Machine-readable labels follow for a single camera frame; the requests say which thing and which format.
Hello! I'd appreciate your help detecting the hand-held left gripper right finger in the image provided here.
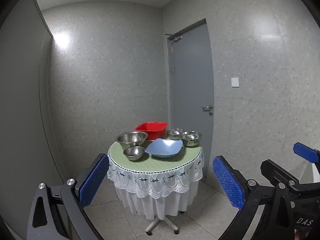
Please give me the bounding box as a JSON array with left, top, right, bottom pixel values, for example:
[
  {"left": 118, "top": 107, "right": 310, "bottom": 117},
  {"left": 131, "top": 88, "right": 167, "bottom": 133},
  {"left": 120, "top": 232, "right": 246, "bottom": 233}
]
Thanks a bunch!
[{"left": 212, "top": 155, "right": 296, "bottom": 240}]

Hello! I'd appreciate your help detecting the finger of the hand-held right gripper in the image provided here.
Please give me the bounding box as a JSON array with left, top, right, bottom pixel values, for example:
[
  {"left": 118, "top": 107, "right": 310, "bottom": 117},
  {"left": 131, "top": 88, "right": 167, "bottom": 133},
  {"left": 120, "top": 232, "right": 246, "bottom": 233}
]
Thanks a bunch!
[
  {"left": 293, "top": 142, "right": 320, "bottom": 165},
  {"left": 260, "top": 159, "right": 320, "bottom": 194}
]

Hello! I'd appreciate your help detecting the white wheeled table base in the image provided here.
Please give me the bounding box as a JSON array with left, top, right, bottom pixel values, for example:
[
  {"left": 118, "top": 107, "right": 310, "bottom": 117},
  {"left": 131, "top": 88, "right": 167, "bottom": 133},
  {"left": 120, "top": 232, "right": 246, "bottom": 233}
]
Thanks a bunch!
[{"left": 145, "top": 215, "right": 181, "bottom": 236}]

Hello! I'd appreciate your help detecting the red plastic basin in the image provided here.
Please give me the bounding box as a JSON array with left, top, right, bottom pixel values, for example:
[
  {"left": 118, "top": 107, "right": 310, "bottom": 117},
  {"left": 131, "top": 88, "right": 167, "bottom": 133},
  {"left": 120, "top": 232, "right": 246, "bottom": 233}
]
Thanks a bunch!
[{"left": 133, "top": 122, "right": 168, "bottom": 140}]

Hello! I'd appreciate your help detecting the small steel bowl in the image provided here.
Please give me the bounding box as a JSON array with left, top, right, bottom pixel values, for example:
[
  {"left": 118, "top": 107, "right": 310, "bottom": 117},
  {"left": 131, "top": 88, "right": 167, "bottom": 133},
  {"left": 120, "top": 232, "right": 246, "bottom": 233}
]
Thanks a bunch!
[
  {"left": 167, "top": 128, "right": 185, "bottom": 141},
  {"left": 123, "top": 146, "right": 146, "bottom": 161}
]

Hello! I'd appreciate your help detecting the grey door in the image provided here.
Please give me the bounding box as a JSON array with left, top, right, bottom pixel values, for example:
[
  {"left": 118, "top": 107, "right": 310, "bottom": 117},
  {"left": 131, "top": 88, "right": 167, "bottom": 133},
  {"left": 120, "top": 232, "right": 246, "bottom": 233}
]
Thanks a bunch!
[{"left": 167, "top": 19, "right": 214, "bottom": 181}]

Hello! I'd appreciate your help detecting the patterned steel bowl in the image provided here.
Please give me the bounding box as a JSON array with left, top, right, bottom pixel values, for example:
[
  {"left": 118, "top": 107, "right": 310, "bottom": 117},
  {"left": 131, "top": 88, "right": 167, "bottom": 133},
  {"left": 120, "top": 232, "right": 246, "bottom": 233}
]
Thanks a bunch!
[{"left": 182, "top": 131, "right": 202, "bottom": 148}]

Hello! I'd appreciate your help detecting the large steel bowl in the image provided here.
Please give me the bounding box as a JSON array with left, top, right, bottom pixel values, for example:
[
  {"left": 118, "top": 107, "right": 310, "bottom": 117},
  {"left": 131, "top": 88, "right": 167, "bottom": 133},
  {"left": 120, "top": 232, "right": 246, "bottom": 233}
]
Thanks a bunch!
[{"left": 117, "top": 131, "right": 148, "bottom": 149}]

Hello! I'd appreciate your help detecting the door closer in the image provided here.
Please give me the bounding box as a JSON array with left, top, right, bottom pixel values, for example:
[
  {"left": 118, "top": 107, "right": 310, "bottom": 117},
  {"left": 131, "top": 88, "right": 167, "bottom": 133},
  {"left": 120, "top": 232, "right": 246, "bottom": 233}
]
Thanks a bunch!
[{"left": 164, "top": 32, "right": 183, "bottom": 42}]

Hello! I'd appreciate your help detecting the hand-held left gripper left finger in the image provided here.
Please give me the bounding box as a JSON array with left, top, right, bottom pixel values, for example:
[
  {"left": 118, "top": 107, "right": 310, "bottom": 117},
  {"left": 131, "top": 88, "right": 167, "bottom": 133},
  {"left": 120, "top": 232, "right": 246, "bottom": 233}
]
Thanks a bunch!
[{"left": 26, "top": 153, "right": 110, "bottom": 240}]

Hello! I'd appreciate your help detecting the white lace tablecloth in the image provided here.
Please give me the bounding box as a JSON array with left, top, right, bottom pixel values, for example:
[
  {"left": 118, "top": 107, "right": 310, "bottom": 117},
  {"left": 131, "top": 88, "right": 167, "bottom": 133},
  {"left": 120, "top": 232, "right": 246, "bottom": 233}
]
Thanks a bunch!
[{"left": 107, "top": 150, "right": 204, "bottom": 221}]

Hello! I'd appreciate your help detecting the blue square plate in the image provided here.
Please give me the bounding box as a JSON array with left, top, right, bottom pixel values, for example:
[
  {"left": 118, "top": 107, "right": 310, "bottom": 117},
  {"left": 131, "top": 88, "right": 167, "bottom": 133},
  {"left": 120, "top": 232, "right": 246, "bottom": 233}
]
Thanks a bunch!
[{"left": 145, "top": 138, "right": 183, "bottom": 158}]

